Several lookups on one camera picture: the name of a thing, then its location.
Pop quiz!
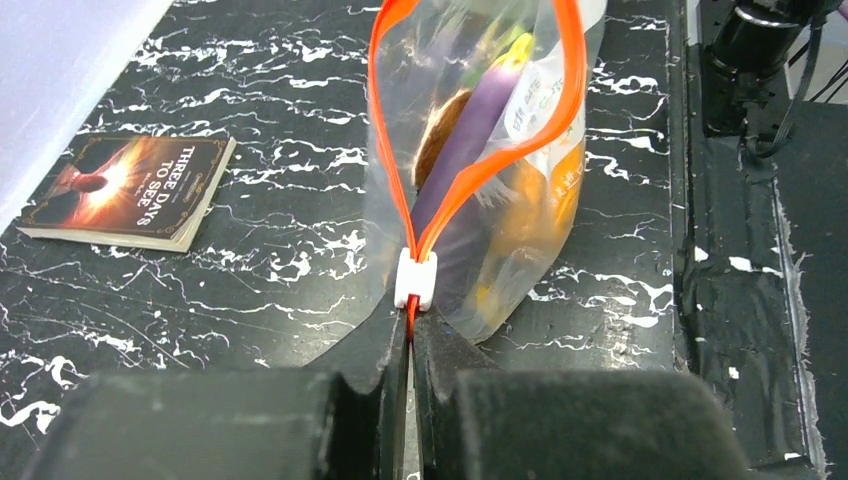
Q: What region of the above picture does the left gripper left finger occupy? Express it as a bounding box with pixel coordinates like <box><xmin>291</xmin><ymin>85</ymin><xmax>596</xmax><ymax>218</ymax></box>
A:
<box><xmin>24</xmin><ymin>307</ymin><xmax>408</xmax><ymax>479</ymax></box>

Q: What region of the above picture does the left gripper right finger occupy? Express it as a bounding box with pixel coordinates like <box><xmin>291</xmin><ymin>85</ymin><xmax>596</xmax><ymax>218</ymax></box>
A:
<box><xmin>412</xmin><ymin>311</ymin><xmax>751</xmax><ymax>479</ymax></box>

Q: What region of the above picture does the purple eggplant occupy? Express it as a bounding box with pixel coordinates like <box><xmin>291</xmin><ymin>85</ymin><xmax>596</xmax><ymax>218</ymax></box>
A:
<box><xmin>410</xmin><ymin>33</ymin><xmax>534</xmax><ymax>239</ymax></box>

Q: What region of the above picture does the clear zip top bag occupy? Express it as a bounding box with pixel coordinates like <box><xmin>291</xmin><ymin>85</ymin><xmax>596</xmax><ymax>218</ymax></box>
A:
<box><xmin>304</xmin><ymin>0</ymin><xmax>607</xmax><ymax>369</ymax></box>

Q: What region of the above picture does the orange fruit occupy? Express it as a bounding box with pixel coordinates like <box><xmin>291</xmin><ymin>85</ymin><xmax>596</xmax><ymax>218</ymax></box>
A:
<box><xmin>493</xmin><ymin>142</ymin><xmax>585</xmax><ymax>252</ymax></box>

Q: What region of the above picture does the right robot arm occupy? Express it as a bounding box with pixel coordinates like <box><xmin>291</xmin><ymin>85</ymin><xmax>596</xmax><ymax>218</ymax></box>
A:
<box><xmin>701</xmin><ymin>1</ymin><xmax>842</xmax><ymax>158</ymax></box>

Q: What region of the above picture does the book with dark cover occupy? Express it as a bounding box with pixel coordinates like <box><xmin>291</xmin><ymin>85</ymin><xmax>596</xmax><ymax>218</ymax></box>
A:
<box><xmin>15</xmin><ymin>134</ymin><xmax>237</xmax><ymax>253</ymax></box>

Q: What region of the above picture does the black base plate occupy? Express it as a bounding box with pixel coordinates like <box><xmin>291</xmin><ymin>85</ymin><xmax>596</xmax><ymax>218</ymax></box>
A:
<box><xmin>669</xmin><ymin>1</ymin><xmax>847</xmax><ymax>479</ymax></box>

